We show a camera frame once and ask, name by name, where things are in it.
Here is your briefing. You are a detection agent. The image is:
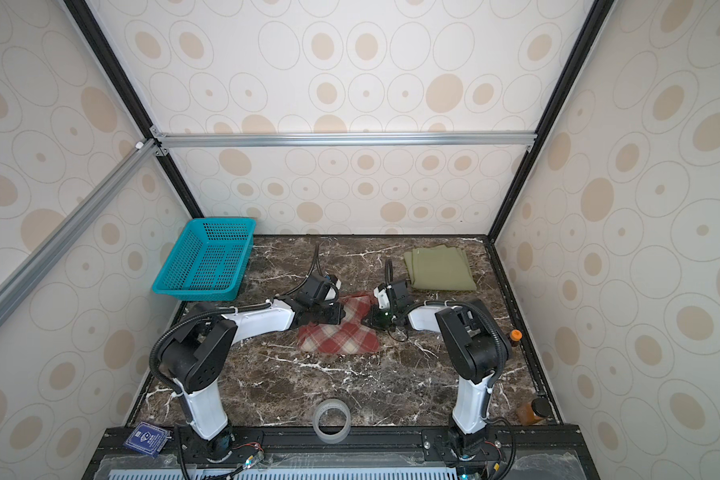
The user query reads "red plaid skirt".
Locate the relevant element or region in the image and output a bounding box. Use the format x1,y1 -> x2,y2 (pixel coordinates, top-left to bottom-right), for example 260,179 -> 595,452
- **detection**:
297,292 -> 380,355

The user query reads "olive green skirt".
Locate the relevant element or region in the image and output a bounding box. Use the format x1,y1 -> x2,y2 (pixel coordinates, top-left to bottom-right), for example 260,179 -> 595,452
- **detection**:
404,245 -> 477,291

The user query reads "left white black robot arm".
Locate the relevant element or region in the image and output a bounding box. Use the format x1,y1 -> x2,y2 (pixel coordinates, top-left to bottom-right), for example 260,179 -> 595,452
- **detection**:
149,299 -> 345,463

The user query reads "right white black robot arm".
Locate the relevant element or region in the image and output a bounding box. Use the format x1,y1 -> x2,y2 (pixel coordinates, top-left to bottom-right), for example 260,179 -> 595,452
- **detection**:
362,300 -> 512,459

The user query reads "clear tape roll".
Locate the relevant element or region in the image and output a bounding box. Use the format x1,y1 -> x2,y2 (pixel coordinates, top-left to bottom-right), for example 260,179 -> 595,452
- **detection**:
312,398 -> 352,445

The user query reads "teal plastic basket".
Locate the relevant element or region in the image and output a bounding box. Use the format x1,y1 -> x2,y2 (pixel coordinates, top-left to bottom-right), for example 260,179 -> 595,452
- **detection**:
152,217 -> 256,302

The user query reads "brown bottle orange cap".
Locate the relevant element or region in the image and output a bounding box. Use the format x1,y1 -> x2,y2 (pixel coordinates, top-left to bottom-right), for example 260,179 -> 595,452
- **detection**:
508,329 -> 523,347

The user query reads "brown jar black lid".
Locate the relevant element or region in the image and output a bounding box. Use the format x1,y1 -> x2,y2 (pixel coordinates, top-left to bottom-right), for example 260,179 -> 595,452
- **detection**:
516,397 -> 553,426

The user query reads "blue card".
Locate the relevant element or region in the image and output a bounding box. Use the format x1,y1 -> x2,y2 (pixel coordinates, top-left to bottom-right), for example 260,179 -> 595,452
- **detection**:
124,422 -> 170,458

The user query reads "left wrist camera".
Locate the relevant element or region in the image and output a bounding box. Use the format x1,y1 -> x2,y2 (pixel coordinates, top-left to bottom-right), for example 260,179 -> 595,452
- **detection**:
296,273 -> 341,306

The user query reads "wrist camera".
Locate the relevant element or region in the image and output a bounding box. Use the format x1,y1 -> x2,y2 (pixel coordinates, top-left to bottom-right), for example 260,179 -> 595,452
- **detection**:
296,273 -> 341,306
373,279 -> 415,312

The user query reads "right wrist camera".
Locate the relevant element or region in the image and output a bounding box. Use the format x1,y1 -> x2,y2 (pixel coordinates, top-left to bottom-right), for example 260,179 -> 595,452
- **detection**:
373,279 -> 415,312

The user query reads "horizontal aluminium rail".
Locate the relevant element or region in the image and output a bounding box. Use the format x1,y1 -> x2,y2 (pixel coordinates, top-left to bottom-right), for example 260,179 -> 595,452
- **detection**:
157,131 -> 537,148

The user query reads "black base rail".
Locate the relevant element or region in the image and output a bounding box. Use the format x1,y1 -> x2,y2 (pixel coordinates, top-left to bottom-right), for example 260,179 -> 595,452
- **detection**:
83,425 -> 599,479

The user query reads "left slanted aluminium rail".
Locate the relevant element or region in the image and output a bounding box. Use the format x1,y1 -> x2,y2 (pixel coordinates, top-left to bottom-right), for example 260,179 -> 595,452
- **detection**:
0,139 -> 157,327

